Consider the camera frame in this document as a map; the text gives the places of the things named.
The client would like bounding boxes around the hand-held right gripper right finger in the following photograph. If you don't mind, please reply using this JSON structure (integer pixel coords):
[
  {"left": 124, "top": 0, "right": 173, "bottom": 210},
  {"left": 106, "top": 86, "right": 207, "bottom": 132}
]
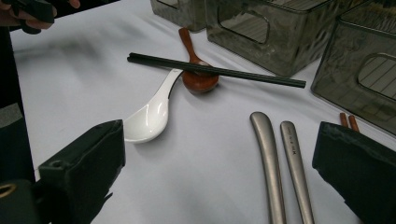
[{"left": 312, "top": 120, "right": 396, "bottom": 224}]

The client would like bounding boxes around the black chopstick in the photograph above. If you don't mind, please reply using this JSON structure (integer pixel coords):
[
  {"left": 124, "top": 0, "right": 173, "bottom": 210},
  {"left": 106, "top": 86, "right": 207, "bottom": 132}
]
[
  {"left": 128, "top": 51, "right": 307, "bottom": 86},
  {"left": 126, "top": 56, "right": 307, "bottom": 90}
]

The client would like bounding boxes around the white ceramic spoon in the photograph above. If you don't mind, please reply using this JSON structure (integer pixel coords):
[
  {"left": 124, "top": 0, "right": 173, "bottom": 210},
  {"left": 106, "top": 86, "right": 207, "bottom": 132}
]
[{"left": 123, "top": 68, "right": 184, "bottom": 145}]

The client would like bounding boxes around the brown wooden spoon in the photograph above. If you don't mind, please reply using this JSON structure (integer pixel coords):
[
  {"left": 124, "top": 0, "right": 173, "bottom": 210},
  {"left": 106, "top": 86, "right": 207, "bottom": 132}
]
[{"left": 177, "top": 27, "right": 219, "bottom": 94}]

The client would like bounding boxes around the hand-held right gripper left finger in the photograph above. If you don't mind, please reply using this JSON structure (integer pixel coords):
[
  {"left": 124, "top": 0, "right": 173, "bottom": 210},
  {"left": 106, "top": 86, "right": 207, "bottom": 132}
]
[{"left": 37, "top": 119, "right": 126, "bottom": 224}]

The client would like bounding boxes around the translucent grey plastic bin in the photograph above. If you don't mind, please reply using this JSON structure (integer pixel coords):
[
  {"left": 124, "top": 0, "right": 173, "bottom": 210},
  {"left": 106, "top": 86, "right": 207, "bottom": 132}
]
[
  {"left": 149, "top": 0, "right": 209, "bottom": 33},
  {"left": 310, "top": 1, "right": 396, "bottom": 137},
  {"left": 205, "top": 0, "right": 368, "bottom": 77}
]

